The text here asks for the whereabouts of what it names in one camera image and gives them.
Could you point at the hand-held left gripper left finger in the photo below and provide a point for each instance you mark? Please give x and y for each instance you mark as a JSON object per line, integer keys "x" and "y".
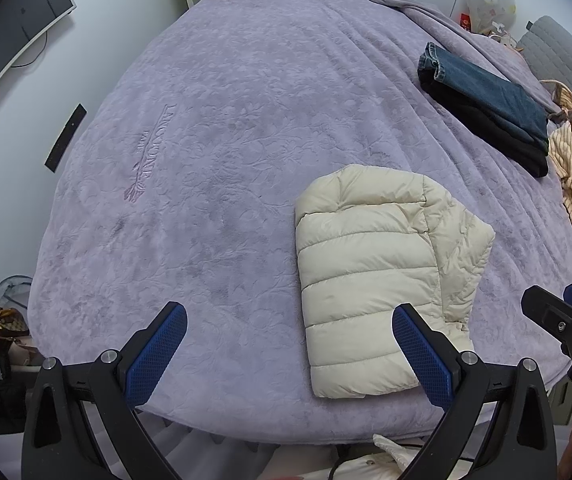
{"x": 158, "y": 355}

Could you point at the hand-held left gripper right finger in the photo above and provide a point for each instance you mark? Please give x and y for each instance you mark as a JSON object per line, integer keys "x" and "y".
{"x": 423, "y": 360}

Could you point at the cream puffer jacket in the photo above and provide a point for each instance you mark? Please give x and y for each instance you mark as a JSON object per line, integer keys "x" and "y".
{"x": 366, "y": 260}

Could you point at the person's white clothing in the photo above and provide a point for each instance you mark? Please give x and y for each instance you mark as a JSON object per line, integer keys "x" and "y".
{"x": 396, "y": 455}

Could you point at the brown patterned bag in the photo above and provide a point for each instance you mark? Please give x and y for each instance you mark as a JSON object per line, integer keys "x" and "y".
{"x": 6, "y": 322}

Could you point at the grey mesh bin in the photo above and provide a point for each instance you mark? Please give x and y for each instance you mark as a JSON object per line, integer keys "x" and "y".
{"x": 11, "y": 292}

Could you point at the folded black garment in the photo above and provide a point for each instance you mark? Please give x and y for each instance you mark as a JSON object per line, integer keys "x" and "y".
{"x": 506, "y": 145}

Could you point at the purple embossed blanket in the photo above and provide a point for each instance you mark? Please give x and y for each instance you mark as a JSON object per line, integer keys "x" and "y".
{"x": 216, "y": 160}

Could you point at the folded blue jeans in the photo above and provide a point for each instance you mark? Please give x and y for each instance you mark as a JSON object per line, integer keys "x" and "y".
{"x": 486, "y": 95}

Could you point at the grey quilted headboard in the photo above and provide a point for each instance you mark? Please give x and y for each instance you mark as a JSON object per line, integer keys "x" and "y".
{"x": 561, "y": 50}

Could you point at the small red packet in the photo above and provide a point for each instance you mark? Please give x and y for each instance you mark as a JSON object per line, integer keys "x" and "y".
{"x": 466, "y": 21}

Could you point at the white round fan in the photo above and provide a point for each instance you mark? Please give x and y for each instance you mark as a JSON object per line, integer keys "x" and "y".
{"x": 488, "y": 0}

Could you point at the black wall strip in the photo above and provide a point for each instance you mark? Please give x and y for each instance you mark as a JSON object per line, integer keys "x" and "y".
{"x": 66, "y": 137}

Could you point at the white-framed wall monitor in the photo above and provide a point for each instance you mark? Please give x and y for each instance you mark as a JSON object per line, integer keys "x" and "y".
{"x": 11, "y": 25}

